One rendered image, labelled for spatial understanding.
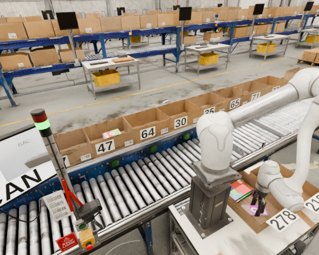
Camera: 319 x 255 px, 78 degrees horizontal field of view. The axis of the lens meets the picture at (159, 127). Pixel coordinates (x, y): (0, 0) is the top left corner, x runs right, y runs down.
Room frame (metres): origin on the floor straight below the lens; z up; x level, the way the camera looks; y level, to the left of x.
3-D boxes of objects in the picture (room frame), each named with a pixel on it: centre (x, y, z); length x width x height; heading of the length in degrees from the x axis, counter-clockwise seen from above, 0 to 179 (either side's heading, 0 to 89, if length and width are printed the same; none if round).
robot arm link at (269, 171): (0.84, -0.65, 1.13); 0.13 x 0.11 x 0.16; 9
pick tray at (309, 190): (1.04, -0.92, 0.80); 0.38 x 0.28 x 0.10; 27
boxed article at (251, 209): (0.85, -0.65, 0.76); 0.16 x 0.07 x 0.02; 85
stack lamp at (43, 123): (0.70, 0.48, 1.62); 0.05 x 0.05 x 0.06
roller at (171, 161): (1.36, -0.15, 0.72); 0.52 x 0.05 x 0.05; 29
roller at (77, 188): (0.94, 0.59, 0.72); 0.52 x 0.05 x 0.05; 29
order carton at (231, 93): (2.29, -0.90, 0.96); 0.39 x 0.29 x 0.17; 119
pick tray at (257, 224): (0.92, -0.63, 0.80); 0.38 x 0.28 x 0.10; 28
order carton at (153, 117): (1.72, 0.13, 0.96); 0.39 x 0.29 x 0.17; 119
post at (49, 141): (0.70, 0.47, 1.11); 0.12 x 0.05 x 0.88; 119
